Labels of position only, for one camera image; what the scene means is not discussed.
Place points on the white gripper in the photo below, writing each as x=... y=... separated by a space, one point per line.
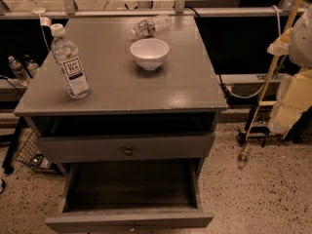
x=302 y=46

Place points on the clear tea bottle white cap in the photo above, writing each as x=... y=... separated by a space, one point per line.
x=67 y=57

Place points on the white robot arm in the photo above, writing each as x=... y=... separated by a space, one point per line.
x=300 y=47

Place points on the clear bottle on floor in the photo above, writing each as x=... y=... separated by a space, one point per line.
x=243 y=157

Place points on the crushed clear plastic bottle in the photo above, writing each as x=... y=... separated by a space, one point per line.
x=152 y=26

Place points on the round metal drawer knob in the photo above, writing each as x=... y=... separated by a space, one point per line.
x=128 y=151

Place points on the grey wooden drawer cabinet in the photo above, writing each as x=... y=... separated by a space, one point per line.
x=181 y=98

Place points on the open grey middle drawer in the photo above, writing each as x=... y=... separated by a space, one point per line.
x=130 y=197

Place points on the closed grey top drawer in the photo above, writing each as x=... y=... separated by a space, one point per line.
x=75 y=149

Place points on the dark bottle on left ledge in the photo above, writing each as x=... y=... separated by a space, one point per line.
x=31 y=65

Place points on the water bottle on left ledge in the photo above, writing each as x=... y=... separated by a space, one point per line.
x=19 y=71

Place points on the white ceramic bowl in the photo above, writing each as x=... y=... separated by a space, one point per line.
x=149 y=53

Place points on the black stand leg left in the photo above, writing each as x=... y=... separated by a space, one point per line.
x=13 y=140

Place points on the yellow metal ladder frame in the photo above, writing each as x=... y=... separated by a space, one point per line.
x=291 y=7

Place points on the black wire basket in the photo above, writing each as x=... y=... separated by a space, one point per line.
x=30 y=155

